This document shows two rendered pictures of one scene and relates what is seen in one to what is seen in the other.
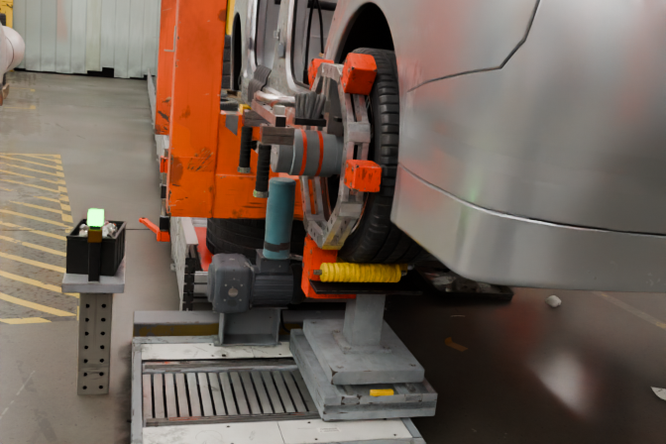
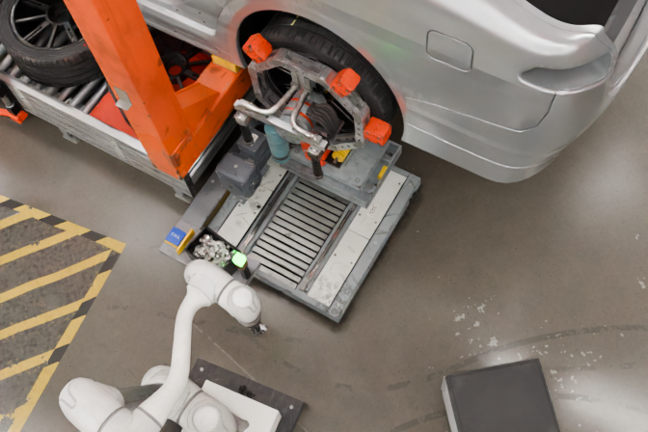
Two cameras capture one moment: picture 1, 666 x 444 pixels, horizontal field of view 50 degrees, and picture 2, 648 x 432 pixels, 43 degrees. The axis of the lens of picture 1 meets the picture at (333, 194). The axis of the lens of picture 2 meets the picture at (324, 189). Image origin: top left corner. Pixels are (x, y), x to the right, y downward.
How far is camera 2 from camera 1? 279 cm
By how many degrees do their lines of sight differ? 56
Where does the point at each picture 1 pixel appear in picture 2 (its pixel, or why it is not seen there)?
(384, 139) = (381, 107)
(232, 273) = (251, 176)
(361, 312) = not seen: hidden behind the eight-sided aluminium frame
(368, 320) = not seen: hidden behind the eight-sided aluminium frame
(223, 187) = (200, 135)
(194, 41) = (152, 93)
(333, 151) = not seen: hidden behind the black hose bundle
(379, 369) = (373, 162)
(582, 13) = (568, 115)
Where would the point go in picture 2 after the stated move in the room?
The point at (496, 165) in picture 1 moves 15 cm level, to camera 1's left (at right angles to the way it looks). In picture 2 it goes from (520, 157) to (493, 182)
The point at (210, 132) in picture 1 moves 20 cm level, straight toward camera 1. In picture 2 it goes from (182, 121) to (219, 145)
